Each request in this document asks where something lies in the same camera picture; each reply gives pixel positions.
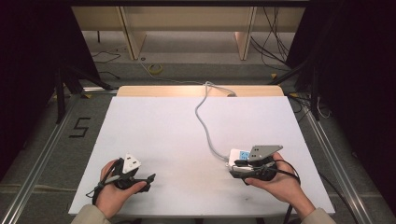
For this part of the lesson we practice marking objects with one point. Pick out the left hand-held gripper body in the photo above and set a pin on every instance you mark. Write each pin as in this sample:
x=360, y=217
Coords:
x=130, y=164

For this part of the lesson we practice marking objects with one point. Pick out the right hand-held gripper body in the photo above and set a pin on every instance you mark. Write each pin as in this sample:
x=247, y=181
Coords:
x=263, y=162

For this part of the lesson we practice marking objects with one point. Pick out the white power adapter box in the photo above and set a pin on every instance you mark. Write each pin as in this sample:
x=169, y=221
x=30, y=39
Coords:
x=238, y=155

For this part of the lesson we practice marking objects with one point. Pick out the person's right hand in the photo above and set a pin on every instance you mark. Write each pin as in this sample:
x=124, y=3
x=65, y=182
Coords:
x=281, y=186

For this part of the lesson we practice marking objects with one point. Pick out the person's left hand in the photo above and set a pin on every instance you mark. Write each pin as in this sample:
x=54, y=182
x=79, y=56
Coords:
x=112, y=195

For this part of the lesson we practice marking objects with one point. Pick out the white board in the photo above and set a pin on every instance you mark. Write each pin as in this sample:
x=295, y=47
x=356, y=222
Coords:
x=168, y=140

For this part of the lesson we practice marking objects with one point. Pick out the wooden table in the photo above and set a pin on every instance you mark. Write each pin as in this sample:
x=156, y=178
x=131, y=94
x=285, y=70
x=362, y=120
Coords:
x=162, y=90

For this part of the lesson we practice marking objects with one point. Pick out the black tripod stand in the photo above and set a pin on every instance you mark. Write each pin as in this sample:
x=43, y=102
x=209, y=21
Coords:
x=67, y=84
x=313, y=90

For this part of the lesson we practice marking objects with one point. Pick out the yellow tape roll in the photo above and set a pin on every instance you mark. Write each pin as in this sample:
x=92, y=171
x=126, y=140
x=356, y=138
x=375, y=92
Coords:
x=154, y=69

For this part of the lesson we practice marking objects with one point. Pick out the black curtain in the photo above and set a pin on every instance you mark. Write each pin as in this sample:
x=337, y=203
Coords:
x=28, y=77
x=361, y=77

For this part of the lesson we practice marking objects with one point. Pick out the wooden shelf unit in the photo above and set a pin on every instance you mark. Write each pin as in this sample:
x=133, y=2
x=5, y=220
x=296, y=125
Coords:
x=186, y=18

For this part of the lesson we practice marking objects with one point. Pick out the short aluminium floor rail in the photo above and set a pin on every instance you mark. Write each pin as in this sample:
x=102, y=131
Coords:
x=99, y=90

